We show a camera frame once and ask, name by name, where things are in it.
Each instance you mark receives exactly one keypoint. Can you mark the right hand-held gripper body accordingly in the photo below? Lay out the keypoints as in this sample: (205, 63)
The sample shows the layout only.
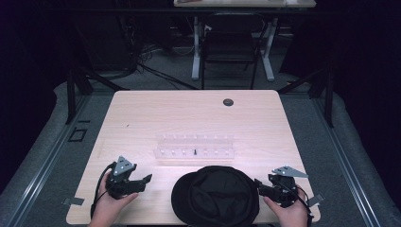
(283, 187)

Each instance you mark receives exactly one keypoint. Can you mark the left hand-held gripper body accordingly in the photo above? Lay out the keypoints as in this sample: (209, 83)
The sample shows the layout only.
(121, 176)

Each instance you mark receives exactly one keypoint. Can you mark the person's right hand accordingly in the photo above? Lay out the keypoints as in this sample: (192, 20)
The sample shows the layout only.
(288, 214)

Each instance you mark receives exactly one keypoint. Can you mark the person's left hand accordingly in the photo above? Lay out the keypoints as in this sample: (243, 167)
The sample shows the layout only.
(108, 205)

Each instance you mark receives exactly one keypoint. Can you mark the black hat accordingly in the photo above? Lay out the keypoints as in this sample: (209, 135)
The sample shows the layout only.
(215, 197)

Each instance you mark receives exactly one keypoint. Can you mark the clear acrylic rack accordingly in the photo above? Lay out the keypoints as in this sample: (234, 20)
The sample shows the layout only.
(194, 146)

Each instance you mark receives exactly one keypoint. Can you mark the round grey table grommet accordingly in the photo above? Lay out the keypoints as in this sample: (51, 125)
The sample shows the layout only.
(228, 102)

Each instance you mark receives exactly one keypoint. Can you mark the black chair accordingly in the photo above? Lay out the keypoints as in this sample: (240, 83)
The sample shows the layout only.
(230, 47)

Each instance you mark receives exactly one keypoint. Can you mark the white-legged desk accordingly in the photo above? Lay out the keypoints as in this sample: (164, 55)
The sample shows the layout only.
(242, 3)

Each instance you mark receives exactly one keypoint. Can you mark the grey metal table bracket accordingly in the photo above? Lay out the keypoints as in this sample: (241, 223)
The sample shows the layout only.
(73, 201)
(316, 200)

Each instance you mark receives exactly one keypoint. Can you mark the black metal frame stand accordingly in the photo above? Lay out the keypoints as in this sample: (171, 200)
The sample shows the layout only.
(75, 85)
(321, 91)

